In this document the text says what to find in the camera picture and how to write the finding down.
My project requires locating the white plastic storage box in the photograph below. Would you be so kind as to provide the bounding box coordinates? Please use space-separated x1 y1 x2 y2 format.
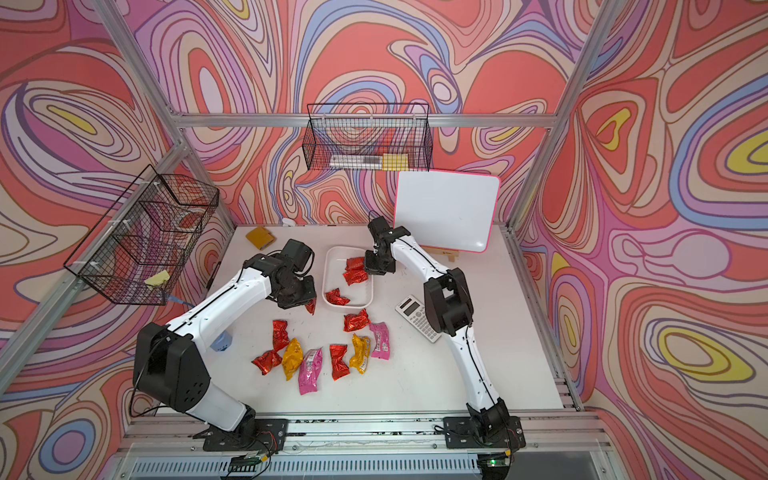
322 245 375 310

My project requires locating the yellow tea bag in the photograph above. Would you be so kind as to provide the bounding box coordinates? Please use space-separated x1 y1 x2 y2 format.
349 335 371 374
281 338 304 381

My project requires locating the pink tea bag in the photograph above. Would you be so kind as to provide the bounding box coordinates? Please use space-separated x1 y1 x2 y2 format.
369 322 391 360
298 349 323 395

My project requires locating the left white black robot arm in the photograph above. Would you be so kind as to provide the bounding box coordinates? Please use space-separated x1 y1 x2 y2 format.
133 239 317 432

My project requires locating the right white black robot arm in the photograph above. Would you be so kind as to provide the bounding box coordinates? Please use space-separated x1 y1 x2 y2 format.
364 216 513 445

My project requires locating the yellow square pad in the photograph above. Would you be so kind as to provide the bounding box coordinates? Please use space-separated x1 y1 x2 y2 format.
245 226 276 251

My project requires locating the white grey calculator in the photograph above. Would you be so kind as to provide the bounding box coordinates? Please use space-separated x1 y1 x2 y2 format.
395 295 440 344

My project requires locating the wooden easel stand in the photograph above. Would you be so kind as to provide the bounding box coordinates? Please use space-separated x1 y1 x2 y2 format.
424 247 460 263

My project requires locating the pink framed whiteboard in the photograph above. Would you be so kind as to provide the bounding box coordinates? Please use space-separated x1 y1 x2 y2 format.
394 170 500 253

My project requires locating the yellow block in basket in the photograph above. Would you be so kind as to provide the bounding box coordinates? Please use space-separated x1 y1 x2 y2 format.
381 153 410 171

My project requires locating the yellow sticky note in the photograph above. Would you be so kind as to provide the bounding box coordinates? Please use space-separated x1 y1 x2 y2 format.
144 270 171 288

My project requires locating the green circuit board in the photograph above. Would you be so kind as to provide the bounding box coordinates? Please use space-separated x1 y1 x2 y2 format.
228 455 271 472

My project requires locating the back black wire basket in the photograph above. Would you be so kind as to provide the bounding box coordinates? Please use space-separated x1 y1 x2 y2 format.
302 101 433 171

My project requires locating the black wire basket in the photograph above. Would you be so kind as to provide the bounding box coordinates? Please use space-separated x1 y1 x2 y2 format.
64 166 220 306
302 101 433 171

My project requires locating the left black wire basket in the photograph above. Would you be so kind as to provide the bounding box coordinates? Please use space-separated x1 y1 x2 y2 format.
64 166 220 306

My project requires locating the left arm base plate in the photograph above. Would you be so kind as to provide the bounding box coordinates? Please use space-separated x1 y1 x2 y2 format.
201 418 289 454

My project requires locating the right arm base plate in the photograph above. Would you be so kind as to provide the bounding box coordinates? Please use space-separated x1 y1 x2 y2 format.
437 416 527 452

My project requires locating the aluminium front rail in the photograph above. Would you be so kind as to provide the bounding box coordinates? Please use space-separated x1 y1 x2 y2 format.
103 411 628 479

